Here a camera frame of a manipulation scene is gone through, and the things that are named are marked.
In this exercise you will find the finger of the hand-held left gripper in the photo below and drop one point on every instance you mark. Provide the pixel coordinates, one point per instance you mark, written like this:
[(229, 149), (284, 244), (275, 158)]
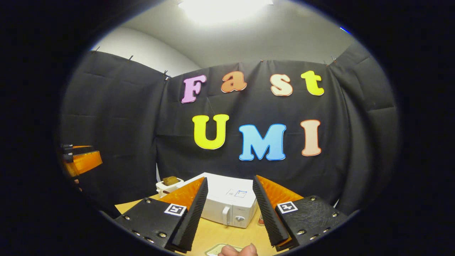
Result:
[(82, 146), (85, 161)]

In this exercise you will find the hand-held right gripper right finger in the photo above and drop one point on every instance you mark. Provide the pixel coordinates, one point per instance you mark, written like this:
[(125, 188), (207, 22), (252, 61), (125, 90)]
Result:
[(268, 217)]

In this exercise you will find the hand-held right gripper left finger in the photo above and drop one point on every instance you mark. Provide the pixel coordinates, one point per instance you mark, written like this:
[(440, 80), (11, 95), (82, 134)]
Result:
[(195, 220)]

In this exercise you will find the white microwave oven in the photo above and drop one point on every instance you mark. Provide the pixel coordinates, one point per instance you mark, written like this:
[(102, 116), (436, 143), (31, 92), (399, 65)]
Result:
[(227, 199)]

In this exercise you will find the clear bottle with red label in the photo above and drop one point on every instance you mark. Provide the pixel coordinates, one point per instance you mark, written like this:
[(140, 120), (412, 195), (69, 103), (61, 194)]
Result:
[(261, 221)]

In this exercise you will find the pale square tray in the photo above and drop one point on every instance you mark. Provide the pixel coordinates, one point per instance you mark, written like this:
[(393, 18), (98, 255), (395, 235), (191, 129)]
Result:
[(215, 250)]

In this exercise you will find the white toaster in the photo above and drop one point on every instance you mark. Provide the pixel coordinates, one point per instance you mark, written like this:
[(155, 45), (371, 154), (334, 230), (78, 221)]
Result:
[(163, 189)]

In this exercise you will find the brown bread slice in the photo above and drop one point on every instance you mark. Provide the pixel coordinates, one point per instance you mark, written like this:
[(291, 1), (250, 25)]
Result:
[(170, 180)]

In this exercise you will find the black backdrop cloth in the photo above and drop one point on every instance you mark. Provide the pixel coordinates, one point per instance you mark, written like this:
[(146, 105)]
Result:
[(124, 124)]

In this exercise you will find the large ceiling light panel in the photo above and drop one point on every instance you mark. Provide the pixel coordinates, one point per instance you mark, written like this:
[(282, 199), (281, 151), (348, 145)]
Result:
[(224, 9)]

